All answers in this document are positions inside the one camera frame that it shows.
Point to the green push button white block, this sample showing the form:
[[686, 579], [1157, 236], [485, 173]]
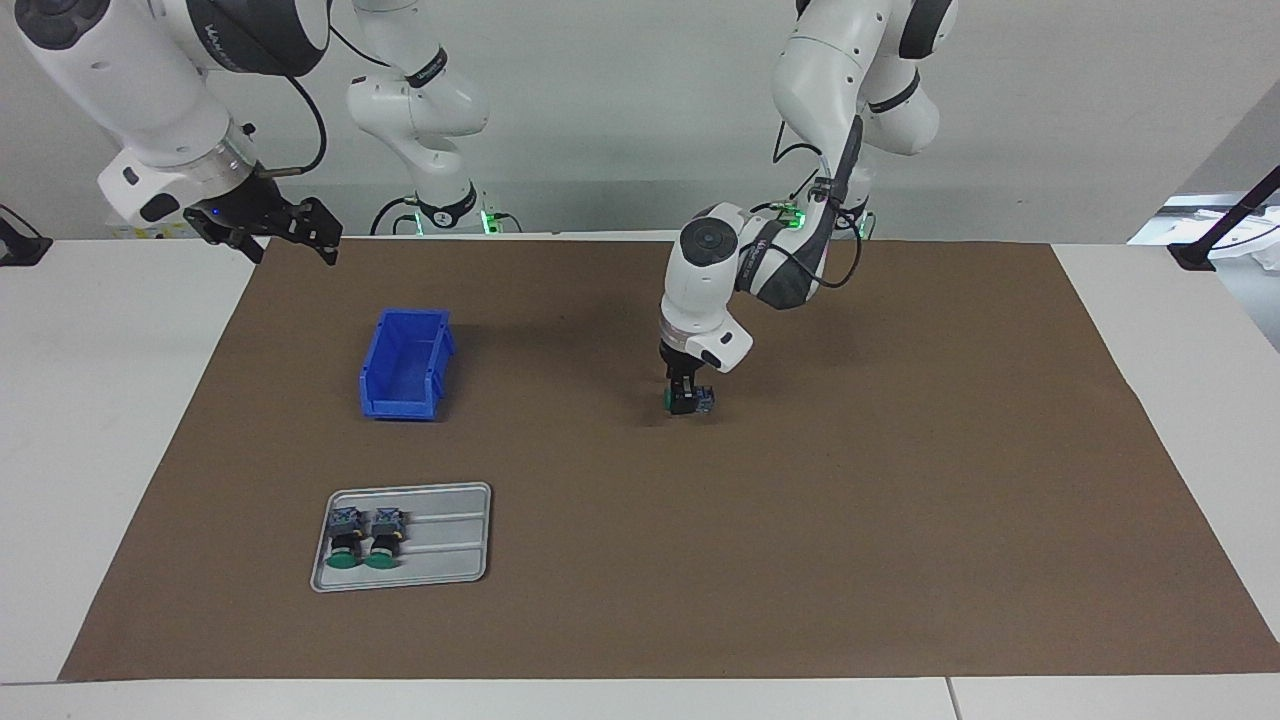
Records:
[[345, 522], [386, 525]]

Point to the black table clamp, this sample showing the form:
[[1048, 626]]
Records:
[[20, 250]]

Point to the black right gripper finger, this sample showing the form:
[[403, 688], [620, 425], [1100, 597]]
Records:
[[322, 228], [254, 248]]

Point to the white wall box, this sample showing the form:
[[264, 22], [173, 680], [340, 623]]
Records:
[[150, 232]]

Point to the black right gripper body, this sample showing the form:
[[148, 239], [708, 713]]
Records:
[[245, 215]]

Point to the brown paper table mat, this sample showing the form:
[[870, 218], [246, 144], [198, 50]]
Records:
[[800, 550]]

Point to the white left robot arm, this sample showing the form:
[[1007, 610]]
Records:
[[700, 290]]

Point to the silver metal tray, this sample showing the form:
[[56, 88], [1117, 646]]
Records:
[[450, 555]]

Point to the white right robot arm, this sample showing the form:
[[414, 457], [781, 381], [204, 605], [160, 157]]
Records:
[[130, 90]]

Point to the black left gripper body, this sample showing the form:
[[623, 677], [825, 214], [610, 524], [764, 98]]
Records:
[[682, 365]]

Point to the green push button grey block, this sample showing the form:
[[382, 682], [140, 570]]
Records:
[[708, 400]]

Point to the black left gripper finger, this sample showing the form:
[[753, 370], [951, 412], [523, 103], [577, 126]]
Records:
[[677, 395], [694, 393]]

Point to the blue plastic storage bin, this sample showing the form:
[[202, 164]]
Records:
[[385, 405]]

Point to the black camera stand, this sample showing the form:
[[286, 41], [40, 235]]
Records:
[[1192, 257]]

